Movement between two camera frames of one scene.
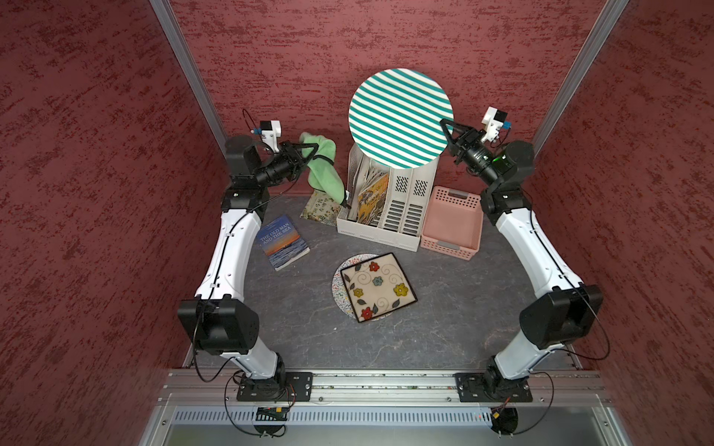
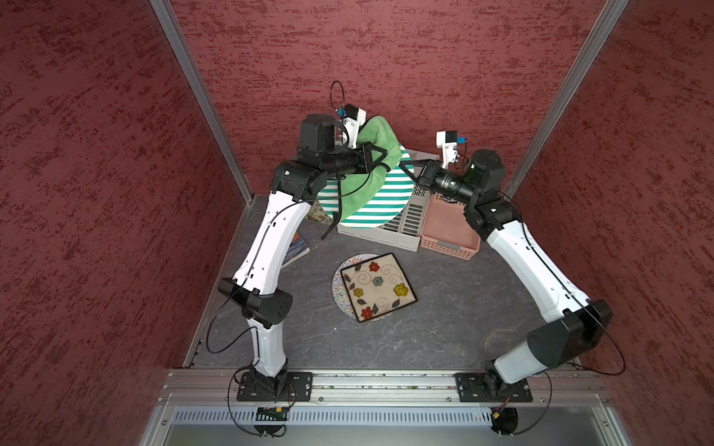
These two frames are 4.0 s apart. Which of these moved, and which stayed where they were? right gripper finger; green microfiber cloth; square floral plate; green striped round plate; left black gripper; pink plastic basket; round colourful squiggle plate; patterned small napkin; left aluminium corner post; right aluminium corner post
Moved: left black gripper; green microfiber cloth; right gripper finger; green striped round plate
Stayed: patterned small napkin; right aluminium corner post; square floral plate; left aluminium corner post; pink plastic basket; round colourful squiggle plate
